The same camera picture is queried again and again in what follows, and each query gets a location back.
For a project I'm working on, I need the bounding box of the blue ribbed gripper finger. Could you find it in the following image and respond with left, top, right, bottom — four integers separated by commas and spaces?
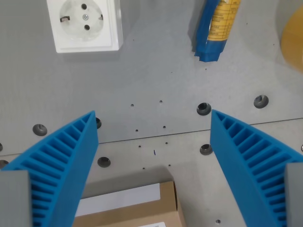
210, 109, 303, 227
0, 110, 99, 227

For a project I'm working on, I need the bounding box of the blue and yellow bag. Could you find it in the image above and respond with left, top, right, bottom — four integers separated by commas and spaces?
194, 0, 242, 63

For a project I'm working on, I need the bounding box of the white paper label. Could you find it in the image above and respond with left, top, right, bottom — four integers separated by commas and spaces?
75, 183, 162, 217

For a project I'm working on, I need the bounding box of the brown cardboard box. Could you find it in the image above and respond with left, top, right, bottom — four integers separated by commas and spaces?
74, 181, 187, 227

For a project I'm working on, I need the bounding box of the yellow tape roll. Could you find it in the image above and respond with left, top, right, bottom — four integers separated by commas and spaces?
281, 4, 303, 71

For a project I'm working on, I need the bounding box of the white wall power socket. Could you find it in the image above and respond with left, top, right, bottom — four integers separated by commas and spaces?
46, 0, 124, 54

